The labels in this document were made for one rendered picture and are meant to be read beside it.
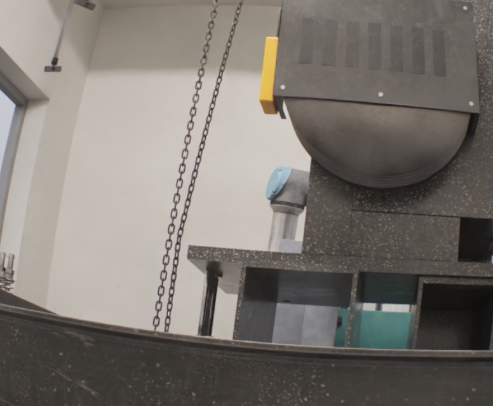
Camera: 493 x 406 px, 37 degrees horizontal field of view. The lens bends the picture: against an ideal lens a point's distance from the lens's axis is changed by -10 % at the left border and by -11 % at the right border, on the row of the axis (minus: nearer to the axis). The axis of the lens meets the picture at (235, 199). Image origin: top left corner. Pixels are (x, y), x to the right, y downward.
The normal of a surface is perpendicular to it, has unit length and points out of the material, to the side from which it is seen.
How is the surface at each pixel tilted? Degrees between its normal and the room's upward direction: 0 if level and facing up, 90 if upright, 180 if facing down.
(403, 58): 90
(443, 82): 90
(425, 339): 90
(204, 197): 90
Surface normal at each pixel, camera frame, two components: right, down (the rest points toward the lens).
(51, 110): 0.98, 0.07
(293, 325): 0.04, -0.26
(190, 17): -0.18, -0.29
